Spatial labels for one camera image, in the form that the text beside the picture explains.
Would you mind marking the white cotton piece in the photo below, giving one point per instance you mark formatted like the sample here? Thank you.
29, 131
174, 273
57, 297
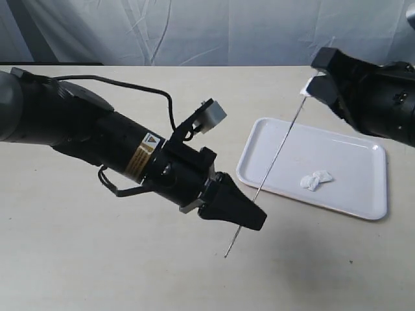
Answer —
310, 182
322, 176
313, 86

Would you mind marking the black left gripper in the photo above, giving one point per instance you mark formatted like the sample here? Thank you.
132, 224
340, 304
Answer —
187, 178

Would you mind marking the white plastic tray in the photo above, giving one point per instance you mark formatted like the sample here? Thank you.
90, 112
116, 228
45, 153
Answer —
358, 167

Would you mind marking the white backdrop curtain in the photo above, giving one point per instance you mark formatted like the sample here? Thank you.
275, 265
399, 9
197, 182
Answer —
204, 33

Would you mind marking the thin metal skewer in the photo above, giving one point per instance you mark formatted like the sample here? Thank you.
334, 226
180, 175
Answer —
278, 151

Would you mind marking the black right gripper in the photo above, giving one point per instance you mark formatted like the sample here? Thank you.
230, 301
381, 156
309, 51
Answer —
375, 100

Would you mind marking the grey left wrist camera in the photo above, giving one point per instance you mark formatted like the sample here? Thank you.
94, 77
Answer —
211, 116

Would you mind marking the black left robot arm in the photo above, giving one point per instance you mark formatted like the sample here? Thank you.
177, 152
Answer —
132, 160

